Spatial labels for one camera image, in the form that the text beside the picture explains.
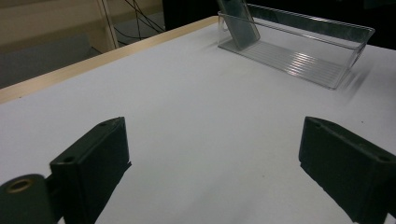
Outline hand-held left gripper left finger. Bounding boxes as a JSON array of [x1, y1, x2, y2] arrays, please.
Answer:
[[49, 116, 132, 224]]

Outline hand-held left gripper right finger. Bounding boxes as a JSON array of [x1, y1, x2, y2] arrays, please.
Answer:
[[298, 116, 396, 224]]

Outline clear plastic bin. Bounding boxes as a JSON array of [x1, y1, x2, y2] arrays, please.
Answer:
[[217, 3, 376, 91]]

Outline clear grey phone case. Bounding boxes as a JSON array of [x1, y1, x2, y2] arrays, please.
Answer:
[[216, 0, 262, 51]]

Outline black curtain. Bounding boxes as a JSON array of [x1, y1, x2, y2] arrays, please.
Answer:
[[162, 0, 396, 51]]

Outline bundle of black cables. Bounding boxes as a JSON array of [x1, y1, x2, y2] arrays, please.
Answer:
[[101, 0, 166, 40]]

